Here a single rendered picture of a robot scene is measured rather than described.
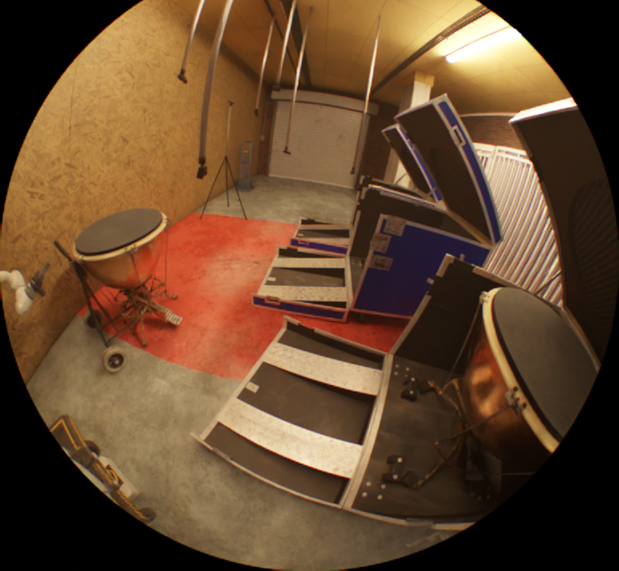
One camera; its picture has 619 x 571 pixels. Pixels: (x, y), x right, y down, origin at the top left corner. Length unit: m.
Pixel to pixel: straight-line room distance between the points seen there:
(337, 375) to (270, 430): 0.52
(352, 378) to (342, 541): 1.03
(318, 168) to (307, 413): 6.75
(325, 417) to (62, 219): 2.46
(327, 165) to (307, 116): 1.78
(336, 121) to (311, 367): 6.77
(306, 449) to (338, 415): 0.32
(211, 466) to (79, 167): 2.37
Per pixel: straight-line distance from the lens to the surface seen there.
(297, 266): 2.20
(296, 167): 7.21
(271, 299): 1.72
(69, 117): 2.27
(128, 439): 1.54
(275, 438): 1.22
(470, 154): 1.49
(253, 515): 1.32
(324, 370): 1.38
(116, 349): 1.61
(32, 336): 2.28
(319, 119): 7.19
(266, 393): 1.36
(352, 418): 1.38
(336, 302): 1.76
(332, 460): 1.17
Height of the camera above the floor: 1.29
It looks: 32 degrees down
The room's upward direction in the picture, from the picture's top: 10 degrees clockwise
